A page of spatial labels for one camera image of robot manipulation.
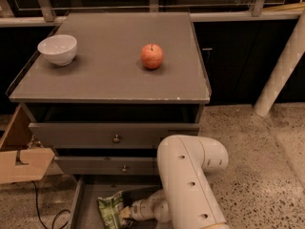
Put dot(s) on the green jalapeno chip bag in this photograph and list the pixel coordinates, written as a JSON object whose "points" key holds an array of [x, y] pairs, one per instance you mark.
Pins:
{"points": [[109, 210]]}

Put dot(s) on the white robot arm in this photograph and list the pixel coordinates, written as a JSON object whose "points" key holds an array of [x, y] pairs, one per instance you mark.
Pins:
{"points": [[186, 200]]}

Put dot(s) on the bottom grey drawer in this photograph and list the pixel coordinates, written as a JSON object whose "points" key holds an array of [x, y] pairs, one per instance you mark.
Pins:
{"points": [[85, 212]]}

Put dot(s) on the grey drawer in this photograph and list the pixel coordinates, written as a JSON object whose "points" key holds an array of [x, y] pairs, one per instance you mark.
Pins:
{"points": [[108, 135], [85, 212], [107, 165]]}

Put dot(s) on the middle grey drawer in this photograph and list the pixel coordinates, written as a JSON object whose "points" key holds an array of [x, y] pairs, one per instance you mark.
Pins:
{"points": [[107, 165]]}

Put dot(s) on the top grey drawer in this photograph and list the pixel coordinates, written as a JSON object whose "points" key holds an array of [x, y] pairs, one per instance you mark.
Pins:
{"points": [[108, 135]]}

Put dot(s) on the grey drawer cabinet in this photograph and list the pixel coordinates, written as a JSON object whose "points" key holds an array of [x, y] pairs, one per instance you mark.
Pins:
{"points": [[107, 83]]}

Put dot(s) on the wooden cutout board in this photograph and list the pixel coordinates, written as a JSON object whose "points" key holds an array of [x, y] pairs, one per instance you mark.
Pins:
{"points": [[24, 165]]}

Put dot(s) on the red apple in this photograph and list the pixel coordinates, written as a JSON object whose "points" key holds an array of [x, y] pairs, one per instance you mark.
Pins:
{"points": [[152, 56]]}

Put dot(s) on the white ceramic bowl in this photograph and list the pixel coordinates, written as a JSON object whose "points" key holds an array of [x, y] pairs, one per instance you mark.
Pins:
{"points": [[59, 49]]}

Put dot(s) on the white diagonal pole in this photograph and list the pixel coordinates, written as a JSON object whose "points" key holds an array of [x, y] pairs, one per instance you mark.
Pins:
{"points": [[284, 67]]}

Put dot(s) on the metal railing frame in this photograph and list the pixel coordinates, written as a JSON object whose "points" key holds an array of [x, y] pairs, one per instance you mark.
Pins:
{"points": [[32, 13]]}

